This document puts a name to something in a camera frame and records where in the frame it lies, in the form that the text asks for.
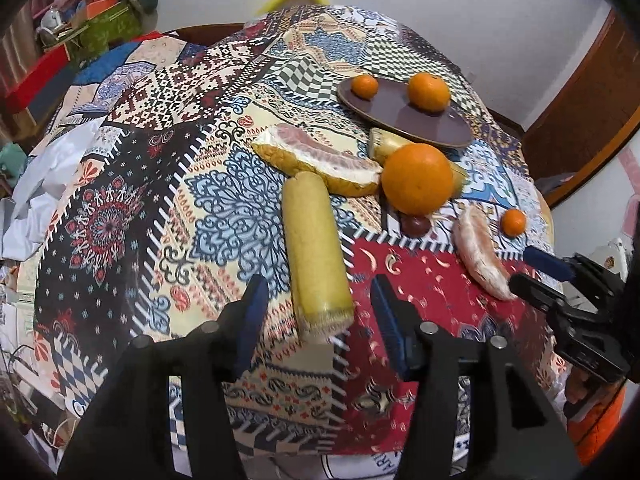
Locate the small mandarin on plate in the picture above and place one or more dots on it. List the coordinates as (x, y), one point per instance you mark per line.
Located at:
(364, 86)

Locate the colourful patchwork tablecloth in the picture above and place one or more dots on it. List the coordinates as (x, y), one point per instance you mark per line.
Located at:
(171, 212)

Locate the dark red small fruit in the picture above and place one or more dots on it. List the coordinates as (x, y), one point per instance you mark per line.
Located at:
(414, 226)

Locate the brown wooden door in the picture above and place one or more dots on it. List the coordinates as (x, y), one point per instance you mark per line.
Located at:
(592, 117)

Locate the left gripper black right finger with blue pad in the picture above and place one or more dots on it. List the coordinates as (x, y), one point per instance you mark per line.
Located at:
(515, 433)

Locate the pomelo wedge with rind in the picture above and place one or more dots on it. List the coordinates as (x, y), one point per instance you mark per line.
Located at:
(292, 150)

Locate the medium orange on plate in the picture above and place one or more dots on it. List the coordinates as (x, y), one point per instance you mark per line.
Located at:
(428, 92)

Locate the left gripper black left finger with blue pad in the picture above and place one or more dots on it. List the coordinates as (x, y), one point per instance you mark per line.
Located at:
(125, 432)

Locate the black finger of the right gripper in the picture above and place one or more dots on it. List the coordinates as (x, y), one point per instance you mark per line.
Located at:
(537, 294)

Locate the red box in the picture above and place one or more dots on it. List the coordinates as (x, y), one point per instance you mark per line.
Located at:
(47, 67)

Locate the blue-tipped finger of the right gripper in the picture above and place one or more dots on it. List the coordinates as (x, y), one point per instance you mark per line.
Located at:
(557, 268)

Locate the peeled pomelo segment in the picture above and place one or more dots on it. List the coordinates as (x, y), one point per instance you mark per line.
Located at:
(472, 238)

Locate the large orange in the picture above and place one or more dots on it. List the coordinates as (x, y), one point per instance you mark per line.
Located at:
(417, 179)

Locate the small mandarin on cloth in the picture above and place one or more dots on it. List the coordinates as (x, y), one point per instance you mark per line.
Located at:
(513, 223)

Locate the dark brown oval plate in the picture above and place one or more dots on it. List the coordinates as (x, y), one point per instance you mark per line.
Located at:
(391, 110)

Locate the white crumpled cloth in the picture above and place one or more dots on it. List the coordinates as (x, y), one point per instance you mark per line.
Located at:
(26, 215)

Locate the green patterned box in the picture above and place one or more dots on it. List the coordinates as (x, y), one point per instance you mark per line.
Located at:
(111, 28)

